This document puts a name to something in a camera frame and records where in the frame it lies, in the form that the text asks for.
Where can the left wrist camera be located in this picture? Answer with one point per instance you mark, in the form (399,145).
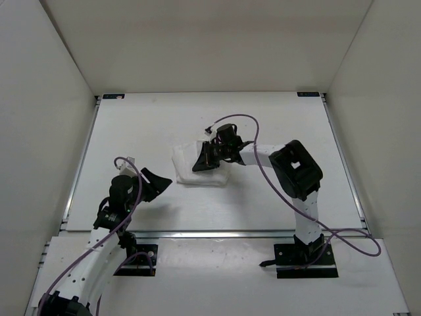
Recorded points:
(125,166)

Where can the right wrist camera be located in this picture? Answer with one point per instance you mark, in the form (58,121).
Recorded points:
(210,133)

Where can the aluminium table front rail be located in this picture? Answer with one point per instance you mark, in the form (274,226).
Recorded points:
(215,234)

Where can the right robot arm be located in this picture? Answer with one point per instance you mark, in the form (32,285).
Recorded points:
(297,172)

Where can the blue corner label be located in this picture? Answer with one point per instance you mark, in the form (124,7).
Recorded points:
(113,96)
(308,94)

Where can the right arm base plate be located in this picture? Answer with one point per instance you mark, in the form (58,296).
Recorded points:
(290,263)

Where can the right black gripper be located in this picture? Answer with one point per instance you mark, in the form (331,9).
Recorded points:
(206,161)

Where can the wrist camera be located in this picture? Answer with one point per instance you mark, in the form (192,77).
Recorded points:
(210,133)
(125,166)

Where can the right blue corner label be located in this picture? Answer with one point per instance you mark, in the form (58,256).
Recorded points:
(308,94)

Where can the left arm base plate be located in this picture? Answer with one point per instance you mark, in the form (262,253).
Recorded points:
(142,261)

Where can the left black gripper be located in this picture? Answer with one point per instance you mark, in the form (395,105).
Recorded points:
(157,184)

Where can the left blue corner label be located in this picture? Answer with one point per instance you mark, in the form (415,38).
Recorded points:
(113,96)

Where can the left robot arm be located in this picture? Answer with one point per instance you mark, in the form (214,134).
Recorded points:
(78,289)

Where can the white pleated skirt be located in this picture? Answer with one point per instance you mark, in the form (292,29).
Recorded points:
(184,156)

